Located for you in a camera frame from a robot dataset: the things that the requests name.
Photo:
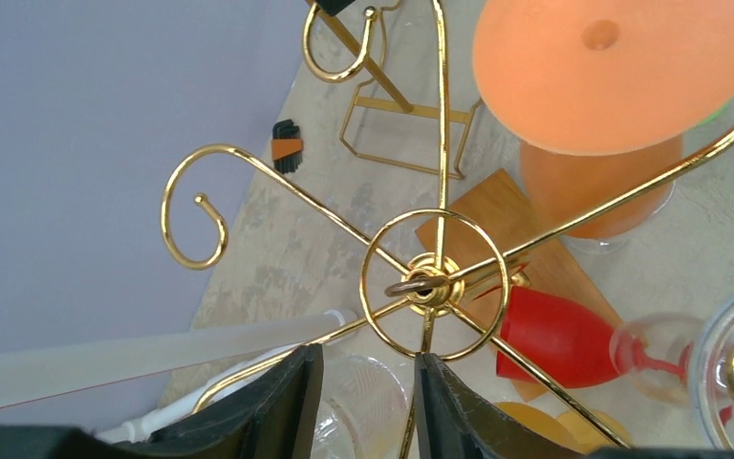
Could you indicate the orange goblet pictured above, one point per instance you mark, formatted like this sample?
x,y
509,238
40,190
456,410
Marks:
x,y
600,93

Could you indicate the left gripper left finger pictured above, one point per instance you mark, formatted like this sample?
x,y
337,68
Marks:
x,y
271,417

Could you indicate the gold rectangular wire rack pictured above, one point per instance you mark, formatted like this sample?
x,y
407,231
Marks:
x,y
377,92

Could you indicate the red goblet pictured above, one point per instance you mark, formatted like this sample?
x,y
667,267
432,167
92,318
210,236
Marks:
x,y
580,349

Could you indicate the small orange black object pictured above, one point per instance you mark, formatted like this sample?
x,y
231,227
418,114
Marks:
x,y
286,146

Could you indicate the clear wine glass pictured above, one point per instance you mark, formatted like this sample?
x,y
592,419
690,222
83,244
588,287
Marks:
x,y
721,355
616,242
362,410

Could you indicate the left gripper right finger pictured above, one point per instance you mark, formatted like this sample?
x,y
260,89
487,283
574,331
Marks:
x,y
453,421

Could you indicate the gold scroll wine glass rack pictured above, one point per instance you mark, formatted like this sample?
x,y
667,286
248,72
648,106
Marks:
x,y
429,285

